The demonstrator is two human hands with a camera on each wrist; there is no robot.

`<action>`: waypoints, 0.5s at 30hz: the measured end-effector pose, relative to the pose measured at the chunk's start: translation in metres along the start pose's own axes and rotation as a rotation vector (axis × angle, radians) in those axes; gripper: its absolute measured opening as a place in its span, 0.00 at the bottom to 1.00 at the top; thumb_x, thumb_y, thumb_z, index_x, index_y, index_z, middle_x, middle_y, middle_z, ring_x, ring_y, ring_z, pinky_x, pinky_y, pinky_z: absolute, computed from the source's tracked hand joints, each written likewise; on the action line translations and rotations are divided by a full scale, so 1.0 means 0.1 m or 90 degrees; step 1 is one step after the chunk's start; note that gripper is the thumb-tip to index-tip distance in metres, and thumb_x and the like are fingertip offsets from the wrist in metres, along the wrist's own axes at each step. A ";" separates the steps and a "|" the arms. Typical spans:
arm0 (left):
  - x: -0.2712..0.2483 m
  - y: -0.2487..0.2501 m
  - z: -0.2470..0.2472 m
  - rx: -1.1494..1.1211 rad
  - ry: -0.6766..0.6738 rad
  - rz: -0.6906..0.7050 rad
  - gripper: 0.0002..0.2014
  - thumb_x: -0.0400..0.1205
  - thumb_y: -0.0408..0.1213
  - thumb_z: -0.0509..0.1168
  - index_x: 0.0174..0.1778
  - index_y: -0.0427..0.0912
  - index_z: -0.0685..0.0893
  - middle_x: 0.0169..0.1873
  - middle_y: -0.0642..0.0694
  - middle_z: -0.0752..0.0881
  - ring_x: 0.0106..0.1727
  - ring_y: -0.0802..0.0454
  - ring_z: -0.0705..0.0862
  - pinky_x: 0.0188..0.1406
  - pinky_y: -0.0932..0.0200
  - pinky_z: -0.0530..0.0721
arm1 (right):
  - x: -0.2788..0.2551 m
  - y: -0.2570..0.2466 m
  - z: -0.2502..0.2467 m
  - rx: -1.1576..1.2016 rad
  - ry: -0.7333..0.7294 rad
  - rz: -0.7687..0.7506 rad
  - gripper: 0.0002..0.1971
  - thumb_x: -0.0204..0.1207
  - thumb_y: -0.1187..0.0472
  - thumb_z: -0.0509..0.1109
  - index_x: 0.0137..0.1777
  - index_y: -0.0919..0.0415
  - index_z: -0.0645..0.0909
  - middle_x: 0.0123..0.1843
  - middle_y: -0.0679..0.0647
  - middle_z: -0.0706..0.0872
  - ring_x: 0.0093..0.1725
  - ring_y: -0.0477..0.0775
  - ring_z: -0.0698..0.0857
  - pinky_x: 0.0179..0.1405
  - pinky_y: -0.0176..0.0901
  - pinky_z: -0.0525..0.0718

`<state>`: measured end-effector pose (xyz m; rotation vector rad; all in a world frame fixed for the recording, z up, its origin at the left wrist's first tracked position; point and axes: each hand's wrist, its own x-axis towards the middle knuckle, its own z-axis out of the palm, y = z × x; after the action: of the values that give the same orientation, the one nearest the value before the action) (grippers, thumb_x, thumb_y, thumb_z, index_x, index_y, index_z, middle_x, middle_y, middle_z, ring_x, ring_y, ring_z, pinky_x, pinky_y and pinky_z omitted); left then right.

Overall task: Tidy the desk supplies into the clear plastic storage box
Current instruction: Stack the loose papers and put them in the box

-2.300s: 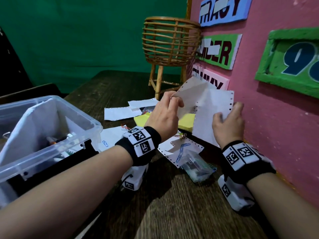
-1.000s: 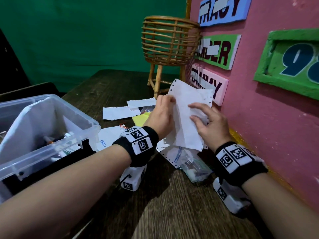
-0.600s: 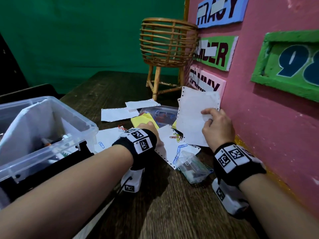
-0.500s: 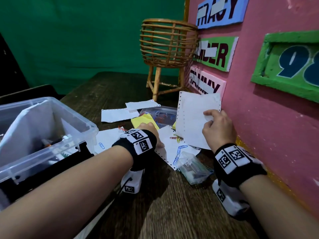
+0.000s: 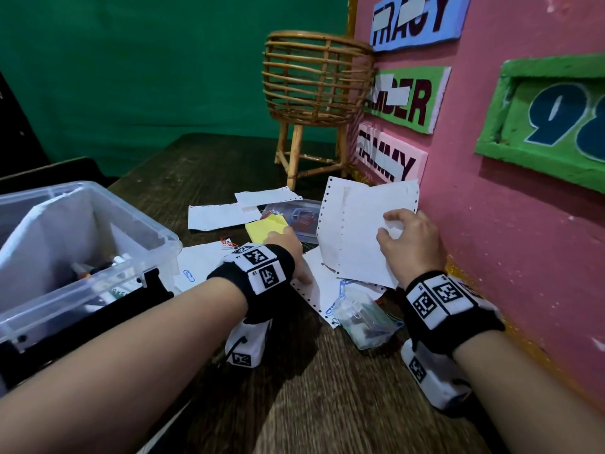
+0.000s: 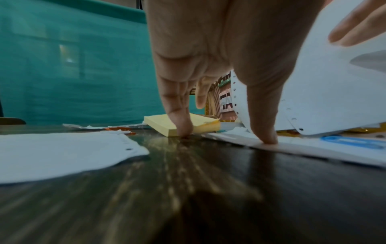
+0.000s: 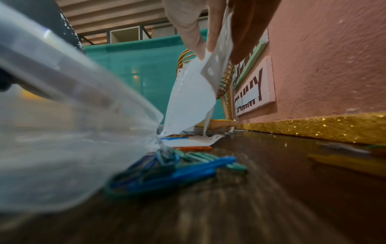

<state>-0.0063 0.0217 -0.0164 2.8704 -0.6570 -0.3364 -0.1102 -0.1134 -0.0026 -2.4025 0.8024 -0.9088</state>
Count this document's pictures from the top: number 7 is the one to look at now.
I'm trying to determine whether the green name sign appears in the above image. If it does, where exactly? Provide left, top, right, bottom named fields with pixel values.
left=232, top=28, right=269, bottom=91

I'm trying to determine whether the torn white paper sheet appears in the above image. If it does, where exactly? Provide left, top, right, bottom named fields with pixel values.
left=159, top=4, right=236, bottom=139

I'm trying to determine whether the yellow sticky note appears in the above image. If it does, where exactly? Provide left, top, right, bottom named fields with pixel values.
left=194, top=119, right=239, bottom=131

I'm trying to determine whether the pink name sign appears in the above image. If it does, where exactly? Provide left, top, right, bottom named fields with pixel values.
left=233, top=55, right=277, bottom=117

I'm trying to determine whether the rattan basket stand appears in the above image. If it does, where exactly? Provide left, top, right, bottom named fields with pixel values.
left=175, top=48, right=237, bottom=121

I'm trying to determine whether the pile of coloured paper clips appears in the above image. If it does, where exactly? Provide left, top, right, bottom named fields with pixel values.
left=104, top=140, right=386, bottom=199

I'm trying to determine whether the black speckled board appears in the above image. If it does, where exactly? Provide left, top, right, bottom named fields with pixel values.
left=28, top=0, right=87, bottom=55

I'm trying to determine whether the person's right hand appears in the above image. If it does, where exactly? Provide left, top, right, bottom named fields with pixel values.
left=161, top=0, right=283, bottom=66

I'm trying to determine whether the white open shelf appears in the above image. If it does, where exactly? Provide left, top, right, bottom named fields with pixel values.
left=109, top=25, right=143, bottom=44

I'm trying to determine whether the clear plastic storage box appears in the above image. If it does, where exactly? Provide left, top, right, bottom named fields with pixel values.
left=0, top=0, right=165, bottom=214

